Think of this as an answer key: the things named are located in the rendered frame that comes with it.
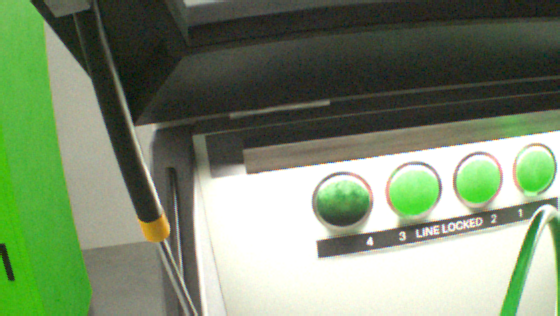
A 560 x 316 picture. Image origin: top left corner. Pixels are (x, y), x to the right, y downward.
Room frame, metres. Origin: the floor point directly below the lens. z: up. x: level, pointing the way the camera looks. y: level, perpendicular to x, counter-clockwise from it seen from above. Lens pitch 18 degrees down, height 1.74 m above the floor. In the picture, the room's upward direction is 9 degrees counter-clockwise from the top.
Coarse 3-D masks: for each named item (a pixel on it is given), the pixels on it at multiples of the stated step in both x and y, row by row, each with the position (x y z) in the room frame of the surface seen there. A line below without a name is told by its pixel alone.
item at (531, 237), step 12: (540, 216) 0.73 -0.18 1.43; (552, 216) 0.76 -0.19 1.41; (528, 228) 0.72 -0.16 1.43; (540, 228) 0.72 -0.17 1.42; (552, 228) 0.80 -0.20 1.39; (528, 240) 0.70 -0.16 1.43; (552, 240) 0.82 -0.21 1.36; (528, 252) 0.69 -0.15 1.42; (516, 264) 0.68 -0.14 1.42; (528, 264) 0.68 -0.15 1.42; (516, 276) 0.66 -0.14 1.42; (516, 288) 0.65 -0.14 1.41; (504, 300) 0.65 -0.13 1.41; (516, 300) 0.65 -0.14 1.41; (504, 312) 0.64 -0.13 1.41; (516, 312) 0.64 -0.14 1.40
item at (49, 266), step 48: (0, 0) 3.18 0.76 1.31; (0, 48) 3.13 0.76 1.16; (0, 96) 3.07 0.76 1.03; (48, 96) 3.76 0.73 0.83; (0, 144) 3.03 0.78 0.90; (48, 144) 3.64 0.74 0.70; (0, 192) 3.02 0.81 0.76; (48, 192) 3.50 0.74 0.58; (0, 240) 3.02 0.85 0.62; (48, 240) 3.34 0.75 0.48; (0, 288) 3.03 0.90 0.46; (48, 288) 3.16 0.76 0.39
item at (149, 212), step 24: (96, 0) 0.67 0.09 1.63; (96, 24) 0.67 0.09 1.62; (96, 48) 0.68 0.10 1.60; (96, 72) 0.69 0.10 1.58; (96, 96) 0.70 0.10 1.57; (120, 96) 0.70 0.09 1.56; (120, 120) 0.71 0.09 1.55; (120, 144) 0.71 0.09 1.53; (120, 168) 0.73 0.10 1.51; (144, 168) 0.73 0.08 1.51; (144, 192) 0.73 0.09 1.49; (144, 216) 0.74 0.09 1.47; (168, 264) 0.77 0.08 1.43; (192, 312) 0.79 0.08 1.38
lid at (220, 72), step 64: (64, 0) 0.63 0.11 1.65; (128, 0) 0.82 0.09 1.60; (192, 0) 0.78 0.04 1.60; (256, 0) 0.80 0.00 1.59; (320, 0) 0.81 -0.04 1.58; (384, 0) 0.82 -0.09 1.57; (448, 0) 0.82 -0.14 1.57; (512, 0) 0.82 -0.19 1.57; (128, 64) 0.96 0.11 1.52; (192, 64) 0.86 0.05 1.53; (256, 64) 0.88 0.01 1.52; (320, 64) 0.90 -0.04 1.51; (384, 64) 0.91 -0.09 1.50; (448, 64) 0.92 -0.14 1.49; (512, 64) 0.93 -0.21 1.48
